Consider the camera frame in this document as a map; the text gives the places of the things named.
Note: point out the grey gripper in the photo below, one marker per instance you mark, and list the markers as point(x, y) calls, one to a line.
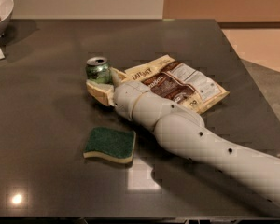
point(125, 97)

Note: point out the green soda can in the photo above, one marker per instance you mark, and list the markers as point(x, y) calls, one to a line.
point(97, 70)

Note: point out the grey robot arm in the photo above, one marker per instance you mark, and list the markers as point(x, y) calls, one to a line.
point(182, 132)

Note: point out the green and yellow sponge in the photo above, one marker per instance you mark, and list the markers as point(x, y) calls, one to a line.
point(111, 145)

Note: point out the brown and cream snack bag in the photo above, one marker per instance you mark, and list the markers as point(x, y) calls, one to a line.
point(175, 87)

